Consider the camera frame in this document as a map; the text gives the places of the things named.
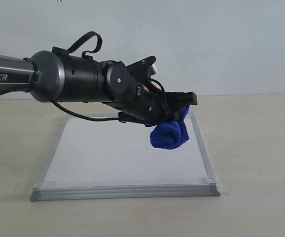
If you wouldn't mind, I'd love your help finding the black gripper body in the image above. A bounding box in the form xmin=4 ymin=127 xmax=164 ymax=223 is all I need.
xmin=117 ymin=85 xmax=170 ymax=126

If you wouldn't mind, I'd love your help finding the blue microfibre cloth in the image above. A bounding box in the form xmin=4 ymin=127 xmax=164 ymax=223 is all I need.
xmin=150 ymin=106 xmax=190 ymax=150

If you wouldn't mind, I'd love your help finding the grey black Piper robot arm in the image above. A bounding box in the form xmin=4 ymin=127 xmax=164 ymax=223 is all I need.
xmin=0 ymin=47 xmax=198 ymax=127

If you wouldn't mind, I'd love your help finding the clear tape front right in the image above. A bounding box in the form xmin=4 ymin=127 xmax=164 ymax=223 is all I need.
xmin=201 ymin=178 xmax=231 ymax=197

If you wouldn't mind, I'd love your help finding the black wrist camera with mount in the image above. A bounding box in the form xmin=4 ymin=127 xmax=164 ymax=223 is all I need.
xmin=126 ymin=55 xmax=158 ymax=82

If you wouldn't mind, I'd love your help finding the white board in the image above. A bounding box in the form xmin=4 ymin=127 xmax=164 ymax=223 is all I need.
xmin=30 ymin=114 xmax=216 ymax=201

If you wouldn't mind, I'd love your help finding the black cable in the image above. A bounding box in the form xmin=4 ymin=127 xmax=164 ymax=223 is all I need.
xmin=0 ymin=31 xmax=169 ymax=122

